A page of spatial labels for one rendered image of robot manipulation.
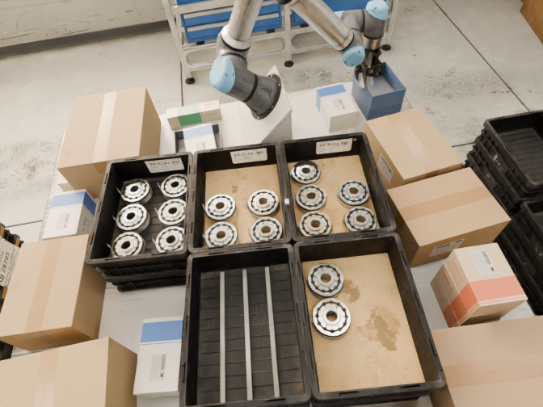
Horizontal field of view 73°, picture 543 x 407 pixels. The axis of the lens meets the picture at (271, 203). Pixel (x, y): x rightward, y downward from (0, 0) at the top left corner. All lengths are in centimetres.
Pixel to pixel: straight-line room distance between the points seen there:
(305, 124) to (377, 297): 87
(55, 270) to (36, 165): 185
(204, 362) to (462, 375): 64
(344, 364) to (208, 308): 40
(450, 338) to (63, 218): 130
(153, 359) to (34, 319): 36
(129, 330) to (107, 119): 82
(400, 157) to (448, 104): 168
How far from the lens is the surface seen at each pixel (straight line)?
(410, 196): 126
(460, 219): 126
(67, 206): 155
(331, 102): 164
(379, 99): 164
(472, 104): 306
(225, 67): 138
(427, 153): 139
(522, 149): 210
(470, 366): 108
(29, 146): 328
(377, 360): 105
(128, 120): 157
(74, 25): 411
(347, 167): 134
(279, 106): 141
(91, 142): 155
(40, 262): 136
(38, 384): 115
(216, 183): 132
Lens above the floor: 185
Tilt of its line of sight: 55 degrees down
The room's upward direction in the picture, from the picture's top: 8 degrees counter-clockwise
